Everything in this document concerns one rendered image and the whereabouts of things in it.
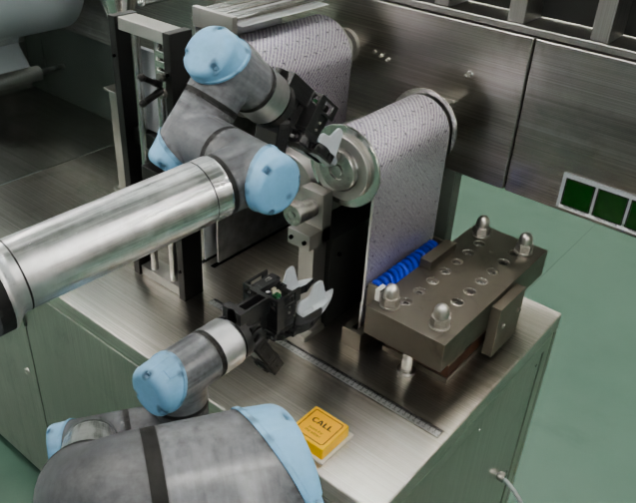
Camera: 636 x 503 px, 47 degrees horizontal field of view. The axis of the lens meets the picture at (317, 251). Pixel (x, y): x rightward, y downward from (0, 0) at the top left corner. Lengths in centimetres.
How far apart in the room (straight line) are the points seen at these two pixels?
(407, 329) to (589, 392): 166
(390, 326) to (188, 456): 68
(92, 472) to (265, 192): 35
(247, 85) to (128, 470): 51
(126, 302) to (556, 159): 87
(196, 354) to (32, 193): 105
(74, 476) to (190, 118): 46
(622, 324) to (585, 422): 64
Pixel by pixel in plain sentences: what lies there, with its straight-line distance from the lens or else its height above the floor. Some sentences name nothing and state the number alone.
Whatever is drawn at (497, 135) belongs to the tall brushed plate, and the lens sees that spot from 145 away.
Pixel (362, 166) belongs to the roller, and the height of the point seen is 127.
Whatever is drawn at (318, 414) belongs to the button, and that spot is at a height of 92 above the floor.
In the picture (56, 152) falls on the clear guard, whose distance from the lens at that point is 207.
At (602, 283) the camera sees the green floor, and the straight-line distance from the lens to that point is 346.
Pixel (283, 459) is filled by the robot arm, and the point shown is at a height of 130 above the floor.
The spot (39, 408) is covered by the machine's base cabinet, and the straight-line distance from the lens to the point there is 205.
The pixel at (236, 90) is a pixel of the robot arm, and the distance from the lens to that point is 94.
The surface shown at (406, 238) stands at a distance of 140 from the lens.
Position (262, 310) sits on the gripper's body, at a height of 114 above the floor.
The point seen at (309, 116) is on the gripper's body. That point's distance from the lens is 108.
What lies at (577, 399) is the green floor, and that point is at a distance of 280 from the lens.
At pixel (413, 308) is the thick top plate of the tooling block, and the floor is 103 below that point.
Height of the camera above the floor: 179
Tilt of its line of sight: 33 degrees down
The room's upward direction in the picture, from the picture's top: 3 degrees clockwise
